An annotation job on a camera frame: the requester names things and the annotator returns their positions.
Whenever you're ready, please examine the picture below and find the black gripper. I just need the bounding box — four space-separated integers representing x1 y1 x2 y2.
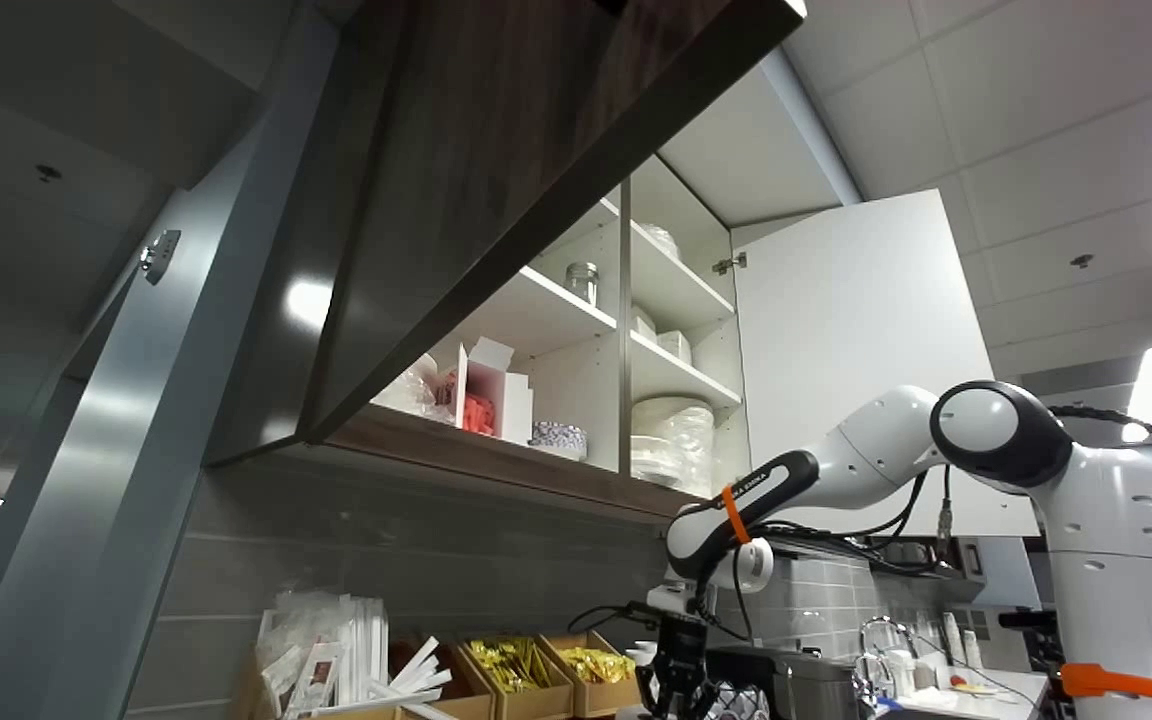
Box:
623 601 720 720

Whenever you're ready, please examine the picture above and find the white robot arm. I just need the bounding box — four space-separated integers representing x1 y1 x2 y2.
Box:
642 380 1070 720

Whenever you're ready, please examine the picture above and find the wooden condiment organizer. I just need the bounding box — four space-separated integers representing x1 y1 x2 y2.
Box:
428 630 642 720

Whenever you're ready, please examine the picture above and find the stack of plates in plastic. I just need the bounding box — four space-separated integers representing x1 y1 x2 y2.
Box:
630 395 717 487

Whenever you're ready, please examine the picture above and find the red white box on shelf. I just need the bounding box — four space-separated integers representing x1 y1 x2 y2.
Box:
450 336 532 442

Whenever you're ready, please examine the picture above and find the white packets bundle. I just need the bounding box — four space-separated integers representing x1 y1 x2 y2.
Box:
255 592 450 720

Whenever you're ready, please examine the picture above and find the white cabinet door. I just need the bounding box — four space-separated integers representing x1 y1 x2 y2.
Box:
736 186 996 534

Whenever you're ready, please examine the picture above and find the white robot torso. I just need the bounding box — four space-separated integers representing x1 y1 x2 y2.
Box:
1034 449 1152 720

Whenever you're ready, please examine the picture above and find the open white wall cabinet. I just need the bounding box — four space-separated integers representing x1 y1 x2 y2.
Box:
208 0 804 504

